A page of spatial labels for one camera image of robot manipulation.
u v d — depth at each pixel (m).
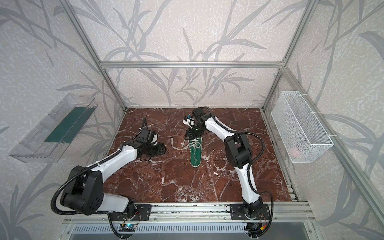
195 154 0.91
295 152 0.72
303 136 0.61
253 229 0.76
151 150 0.75
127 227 0.71
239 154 0.57
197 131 0.83
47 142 0.63
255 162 0.57
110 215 0.70
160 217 0.72
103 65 0.94
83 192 0.42
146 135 0.71
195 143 0.96
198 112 0.81
